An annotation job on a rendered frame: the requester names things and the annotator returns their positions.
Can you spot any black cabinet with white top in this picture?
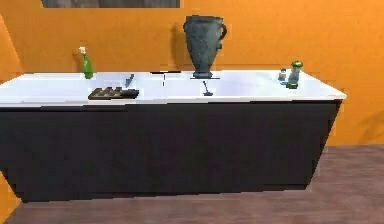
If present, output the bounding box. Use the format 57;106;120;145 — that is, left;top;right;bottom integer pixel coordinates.
0;69;348;203

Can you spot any dark grey vase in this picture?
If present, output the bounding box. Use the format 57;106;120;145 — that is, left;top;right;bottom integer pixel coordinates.
182;15;228;80

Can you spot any grey knife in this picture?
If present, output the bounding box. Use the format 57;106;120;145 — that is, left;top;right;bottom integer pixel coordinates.
124;73;136;88

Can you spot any dark chocolate bar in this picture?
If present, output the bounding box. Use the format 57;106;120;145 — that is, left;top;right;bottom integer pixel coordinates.
87;86;140;101

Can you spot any green spray bottle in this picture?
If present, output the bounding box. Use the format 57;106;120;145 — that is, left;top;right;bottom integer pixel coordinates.
78;46;95;80

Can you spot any grey framed wall picture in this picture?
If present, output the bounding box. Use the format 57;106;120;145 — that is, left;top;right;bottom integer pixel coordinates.
41;0;181;9

